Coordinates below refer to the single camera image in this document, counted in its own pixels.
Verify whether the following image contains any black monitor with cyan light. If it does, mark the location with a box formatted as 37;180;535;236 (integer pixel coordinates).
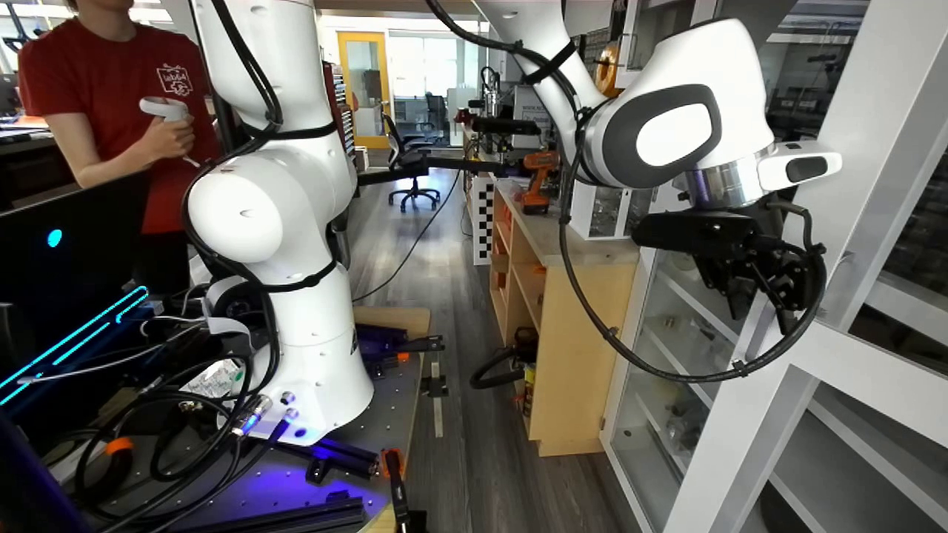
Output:
0;176;157;349

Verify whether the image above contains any black coiled floor cable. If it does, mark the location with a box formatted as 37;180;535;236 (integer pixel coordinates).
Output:
469;327;539;390

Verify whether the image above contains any person in red shirt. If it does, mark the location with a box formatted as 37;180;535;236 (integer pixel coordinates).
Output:
19;0;219;294

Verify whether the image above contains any white glass display cabinet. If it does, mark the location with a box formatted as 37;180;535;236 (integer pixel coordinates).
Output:
597;0;872;533

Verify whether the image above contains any light wooden cabinet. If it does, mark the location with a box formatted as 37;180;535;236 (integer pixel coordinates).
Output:
490;177;638;456

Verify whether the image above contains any black office chair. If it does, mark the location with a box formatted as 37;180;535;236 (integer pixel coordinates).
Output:
386;119;441;210

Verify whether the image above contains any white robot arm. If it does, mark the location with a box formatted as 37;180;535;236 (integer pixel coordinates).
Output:
188;0;841;448

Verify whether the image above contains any yellow framed door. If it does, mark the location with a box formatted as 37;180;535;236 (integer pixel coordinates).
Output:
339;29;392;148

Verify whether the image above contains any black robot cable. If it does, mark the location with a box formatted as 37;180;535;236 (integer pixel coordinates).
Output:
555;128;831;384

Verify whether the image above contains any orange handled clamp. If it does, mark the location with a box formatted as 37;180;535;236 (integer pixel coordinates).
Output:
382;448;415;533

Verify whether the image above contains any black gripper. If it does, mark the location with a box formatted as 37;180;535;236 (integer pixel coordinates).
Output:
631;201;826;321

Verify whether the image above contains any white handheld controller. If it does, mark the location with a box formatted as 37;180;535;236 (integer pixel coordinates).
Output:
139;97;195;167

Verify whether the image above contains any checkerboard calibration board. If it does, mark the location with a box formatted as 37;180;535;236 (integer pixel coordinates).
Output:
469;176;496;266

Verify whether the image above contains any small white framed box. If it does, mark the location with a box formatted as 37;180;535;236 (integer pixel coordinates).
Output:
569;180;653;239

